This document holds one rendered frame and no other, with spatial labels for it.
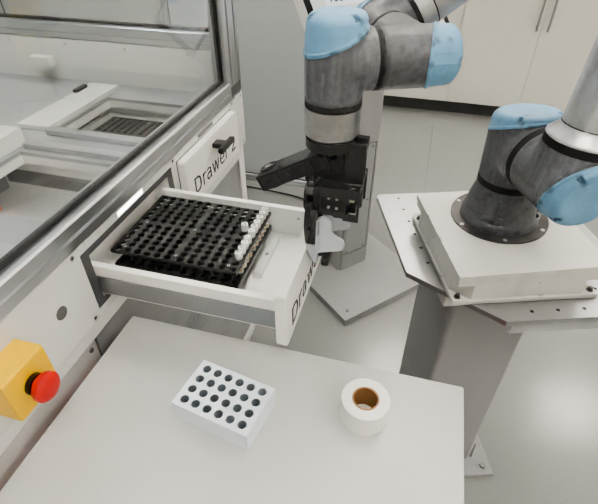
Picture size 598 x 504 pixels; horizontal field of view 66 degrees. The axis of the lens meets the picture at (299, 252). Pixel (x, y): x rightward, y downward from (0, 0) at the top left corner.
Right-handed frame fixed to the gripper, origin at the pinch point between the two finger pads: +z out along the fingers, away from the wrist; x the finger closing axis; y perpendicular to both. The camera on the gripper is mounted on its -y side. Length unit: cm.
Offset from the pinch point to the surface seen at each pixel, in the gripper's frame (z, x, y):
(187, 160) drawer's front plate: -2.4, 18.5, -31.4
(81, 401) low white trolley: 14.3, -28.0, -29.2
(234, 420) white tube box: 11.7, -26.3, -4.8
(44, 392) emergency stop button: 2.2, -34.1, -25.9
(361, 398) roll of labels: 13.0, -17.3, 11.7
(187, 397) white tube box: 11.2, -24.9, -12.6
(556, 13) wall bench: 19, 295, 85
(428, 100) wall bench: 83, 302, 17
